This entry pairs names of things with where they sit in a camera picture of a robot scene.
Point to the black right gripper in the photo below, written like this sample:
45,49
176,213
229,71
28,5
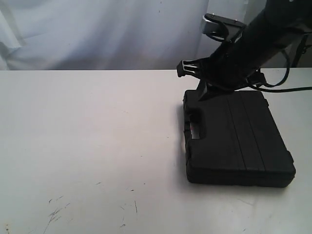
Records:
228,69

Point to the black plastic tool case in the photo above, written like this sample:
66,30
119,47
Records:
234,140

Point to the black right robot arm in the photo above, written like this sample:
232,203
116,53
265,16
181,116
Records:
278,25

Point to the black metal stand pole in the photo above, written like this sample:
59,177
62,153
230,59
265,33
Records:
301,49

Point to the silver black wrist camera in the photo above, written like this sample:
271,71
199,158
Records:
221,29

